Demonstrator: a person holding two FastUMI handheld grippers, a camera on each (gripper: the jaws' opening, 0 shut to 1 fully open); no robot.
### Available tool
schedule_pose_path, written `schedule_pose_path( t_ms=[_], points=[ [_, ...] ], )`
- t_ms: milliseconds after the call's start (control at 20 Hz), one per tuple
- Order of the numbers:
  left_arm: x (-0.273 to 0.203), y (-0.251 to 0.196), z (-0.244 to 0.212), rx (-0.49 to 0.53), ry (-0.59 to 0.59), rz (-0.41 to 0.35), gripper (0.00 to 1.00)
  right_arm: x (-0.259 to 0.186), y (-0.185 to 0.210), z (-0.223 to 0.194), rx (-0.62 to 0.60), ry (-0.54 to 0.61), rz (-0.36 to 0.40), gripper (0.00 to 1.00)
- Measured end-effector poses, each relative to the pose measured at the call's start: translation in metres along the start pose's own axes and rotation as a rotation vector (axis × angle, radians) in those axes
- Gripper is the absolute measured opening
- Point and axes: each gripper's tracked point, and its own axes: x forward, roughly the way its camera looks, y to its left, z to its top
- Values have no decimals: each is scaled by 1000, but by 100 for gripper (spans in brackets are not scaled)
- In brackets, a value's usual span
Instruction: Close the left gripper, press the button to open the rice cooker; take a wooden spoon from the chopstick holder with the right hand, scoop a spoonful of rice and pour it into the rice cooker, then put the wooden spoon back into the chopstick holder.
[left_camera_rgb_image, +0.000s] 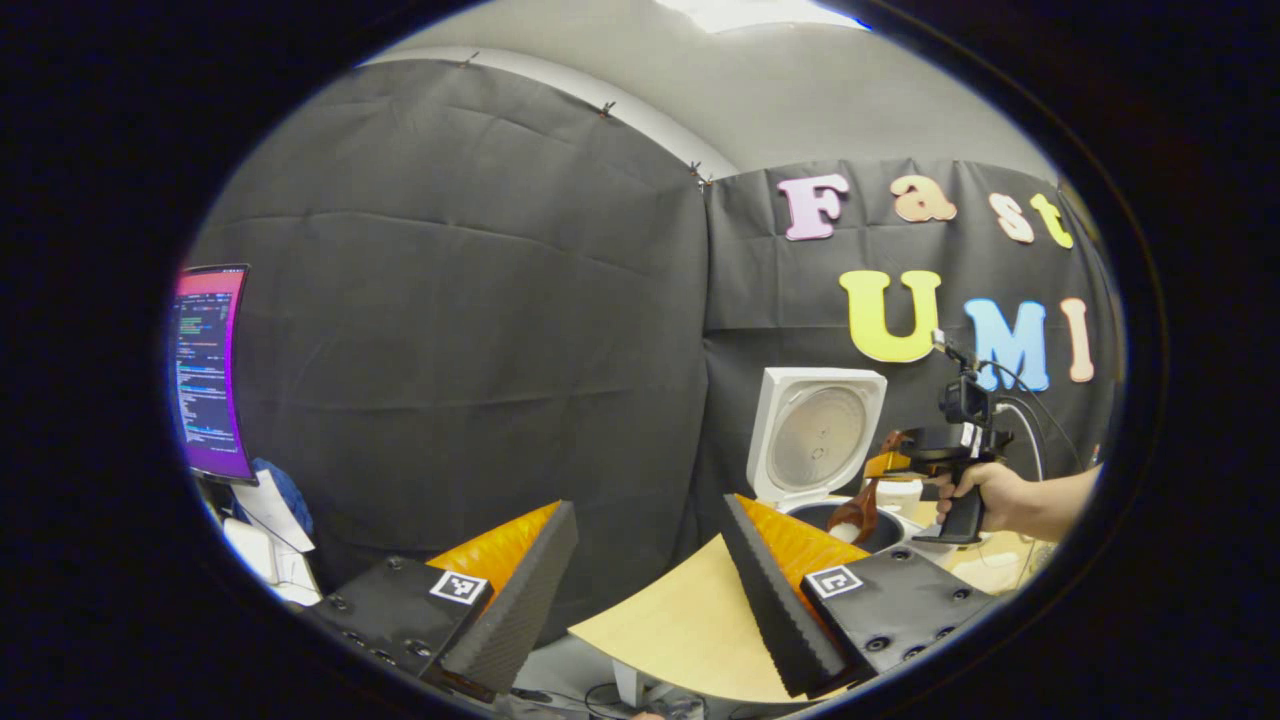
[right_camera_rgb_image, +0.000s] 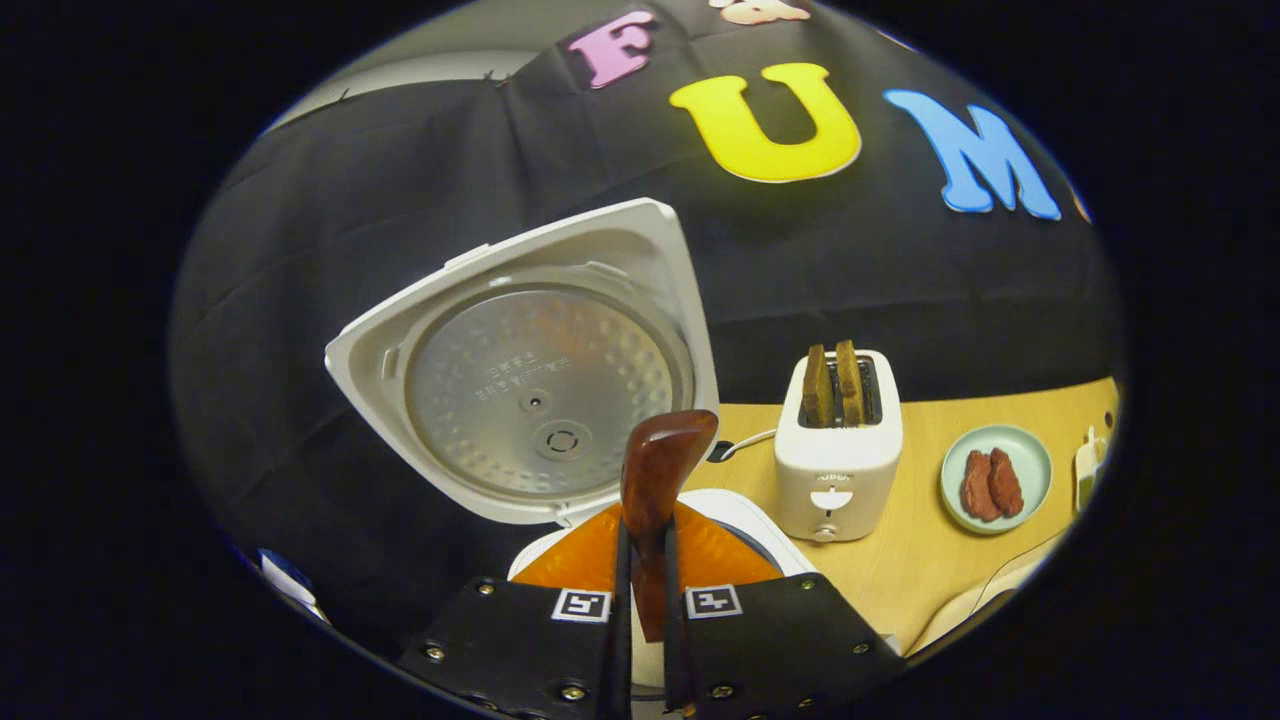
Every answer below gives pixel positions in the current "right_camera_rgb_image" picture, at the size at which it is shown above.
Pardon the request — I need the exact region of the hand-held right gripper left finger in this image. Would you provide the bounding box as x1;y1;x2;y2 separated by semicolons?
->
397;503;633;720

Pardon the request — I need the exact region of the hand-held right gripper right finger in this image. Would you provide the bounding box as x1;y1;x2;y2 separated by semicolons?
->
662;503;906;720

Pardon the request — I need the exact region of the brown wooden spoon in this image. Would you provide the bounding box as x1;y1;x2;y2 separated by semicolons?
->
620;409;720;644

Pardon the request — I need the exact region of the white rice cooker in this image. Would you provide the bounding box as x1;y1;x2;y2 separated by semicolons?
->
324;197;816;691

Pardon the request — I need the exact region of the white toaster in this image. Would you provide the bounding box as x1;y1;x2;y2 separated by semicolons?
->
773;349;904;543

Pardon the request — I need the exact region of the cream cutting board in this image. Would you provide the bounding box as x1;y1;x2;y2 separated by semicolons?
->
905;560;1041;658

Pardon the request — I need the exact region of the brown toast slice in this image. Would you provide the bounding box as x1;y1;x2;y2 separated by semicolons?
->
801;344;837;429
835;339;867;426

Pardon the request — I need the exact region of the white and blue object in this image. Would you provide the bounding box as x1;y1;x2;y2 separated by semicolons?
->
257;547;328;623

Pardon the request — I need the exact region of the reddish brown meat piece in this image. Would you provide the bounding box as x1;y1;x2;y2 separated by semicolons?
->
960;450;1001;524
988;447;1026;519

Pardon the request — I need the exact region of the clear plastic mat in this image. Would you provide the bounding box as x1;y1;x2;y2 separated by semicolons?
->
968;530;1066;613

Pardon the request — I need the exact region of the pale green plate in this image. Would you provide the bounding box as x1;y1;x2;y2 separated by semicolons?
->
940;424;1054;536

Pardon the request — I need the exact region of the black backdrop cloth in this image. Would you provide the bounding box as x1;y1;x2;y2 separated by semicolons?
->
170;0;1126;651

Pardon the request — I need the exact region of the white divided dish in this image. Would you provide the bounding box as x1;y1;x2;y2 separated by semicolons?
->
1073;425;1111;513

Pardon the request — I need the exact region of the white power cable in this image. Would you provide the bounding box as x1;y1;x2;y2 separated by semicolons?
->
706;429;779;464

